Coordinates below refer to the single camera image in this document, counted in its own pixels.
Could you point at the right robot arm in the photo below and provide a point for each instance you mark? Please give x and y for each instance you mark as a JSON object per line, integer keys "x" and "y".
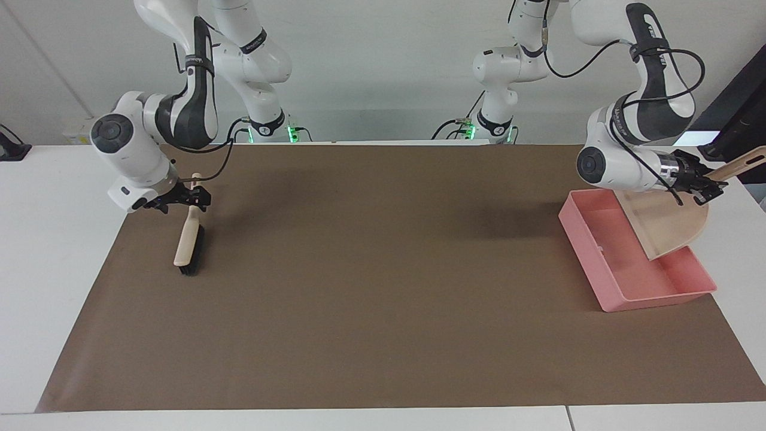
{"x": 134, "y": 149}

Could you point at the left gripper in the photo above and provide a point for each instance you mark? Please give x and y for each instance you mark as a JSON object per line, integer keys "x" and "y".
{"x": 684, "y": 170}

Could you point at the pink plastic bin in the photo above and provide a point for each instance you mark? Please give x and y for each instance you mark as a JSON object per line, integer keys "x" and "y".
{"x": 604, "y": 239}

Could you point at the beige brush with black bristles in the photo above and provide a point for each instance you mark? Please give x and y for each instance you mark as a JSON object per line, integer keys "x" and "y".
{"x": 187, "y": 239}

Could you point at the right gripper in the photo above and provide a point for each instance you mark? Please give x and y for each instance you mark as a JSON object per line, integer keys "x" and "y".
{"x": 169, "y": 199}

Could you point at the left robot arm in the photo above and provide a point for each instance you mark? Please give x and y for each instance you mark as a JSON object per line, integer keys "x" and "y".
{"x": 622, "y": 167}

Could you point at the black stand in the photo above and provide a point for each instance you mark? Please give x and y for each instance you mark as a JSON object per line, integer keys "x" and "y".
{"x": 11, "y": 148}
{"x": 739, "y": 102}

